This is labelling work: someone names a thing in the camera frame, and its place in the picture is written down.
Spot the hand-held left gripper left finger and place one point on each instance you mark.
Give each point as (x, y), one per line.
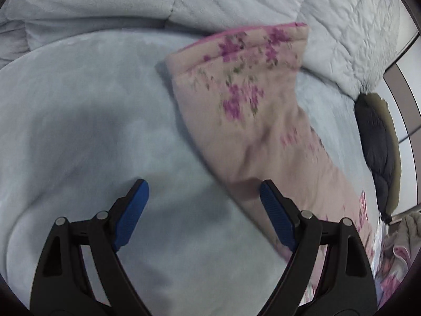
(133, 210)

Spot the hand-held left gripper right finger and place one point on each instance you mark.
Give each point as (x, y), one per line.
(276, 210)

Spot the pink floral garment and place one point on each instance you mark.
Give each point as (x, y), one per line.
(250, 121)

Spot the pile of pink white clothes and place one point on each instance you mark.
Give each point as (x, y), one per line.
(404, 237)

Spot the light blue fleece blanket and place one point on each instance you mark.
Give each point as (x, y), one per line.
(82, 121)

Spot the dark jacket with olive lining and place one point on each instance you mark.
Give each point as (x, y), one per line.
(375, 144)

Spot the white brown wardrobe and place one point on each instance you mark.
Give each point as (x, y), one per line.
(411, 105)

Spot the grey quilted comforter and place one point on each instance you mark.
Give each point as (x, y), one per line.
(345, 39)

